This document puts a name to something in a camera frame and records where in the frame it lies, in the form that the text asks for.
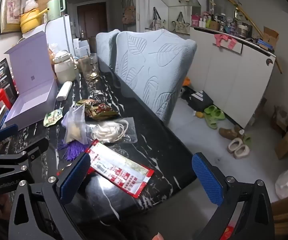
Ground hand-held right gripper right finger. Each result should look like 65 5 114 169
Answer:
192 152 275 240

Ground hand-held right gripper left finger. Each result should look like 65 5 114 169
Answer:
8 152 92 240

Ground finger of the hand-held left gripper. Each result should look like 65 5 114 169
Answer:
0 124 18 153
0 137 49 173

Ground green white snack packet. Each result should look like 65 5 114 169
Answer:
43 107 64 127

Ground clear zip bag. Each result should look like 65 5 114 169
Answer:
61 104 88 145

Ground red white packet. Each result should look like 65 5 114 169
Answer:
84 140 155 199

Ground olive green snack packet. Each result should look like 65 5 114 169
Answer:
76 99 98 107

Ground purple gift box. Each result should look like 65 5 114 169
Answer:
4 31 59 130

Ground gold red snack packet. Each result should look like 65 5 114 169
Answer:
94 102 119 119

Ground purple tassel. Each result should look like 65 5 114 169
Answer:
57 140 86 162

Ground red plastic container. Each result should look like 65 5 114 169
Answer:
0 89 12 110

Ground beige fluffy slipper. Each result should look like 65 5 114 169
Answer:
227 137 243 153
234 144 250 159

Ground brown suede shoe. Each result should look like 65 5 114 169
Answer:
218 126 244 140

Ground black snack bag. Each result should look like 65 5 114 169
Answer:
0 58 18 105

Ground green slipper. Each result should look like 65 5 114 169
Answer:
210 109 226 120
204 119 218 130
204 105 218 115

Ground white tissue pack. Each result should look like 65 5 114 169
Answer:
56 81 73 101

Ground cream lidded jar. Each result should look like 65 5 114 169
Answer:
52 50 76 84

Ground black bag with white stripes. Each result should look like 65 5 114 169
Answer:
181 86 214 112

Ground brown cardboard carton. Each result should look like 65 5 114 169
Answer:
275 130 288 160

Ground glass mug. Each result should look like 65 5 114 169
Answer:
79 53 99 80

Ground white cabinet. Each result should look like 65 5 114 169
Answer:
187 26 276 129

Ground white carton boxes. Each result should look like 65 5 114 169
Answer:
73 37 89 57

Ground white fridge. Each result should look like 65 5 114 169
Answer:
21 15 76 58

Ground yellow enamel pot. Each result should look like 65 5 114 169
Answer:
20 7 50 34

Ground framed picture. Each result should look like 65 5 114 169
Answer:
0 0 23 35

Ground green electric kettle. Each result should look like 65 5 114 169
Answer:
46 0 66 22

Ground dark brown door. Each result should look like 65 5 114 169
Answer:
77 2 108 39

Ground pink cloth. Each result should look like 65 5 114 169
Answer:
214 33 237 50

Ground open cardboard box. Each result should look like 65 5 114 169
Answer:
262 27 280 50

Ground hanging tote bag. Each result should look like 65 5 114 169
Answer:
122 0 136 25
149 7 165 32
172 12 192 33

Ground row of bottles and jars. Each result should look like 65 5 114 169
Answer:
191 11 253 39

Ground yellow pole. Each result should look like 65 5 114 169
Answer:
207 0 283 74

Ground clear bag with white cord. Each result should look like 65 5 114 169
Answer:
90 118 138 144

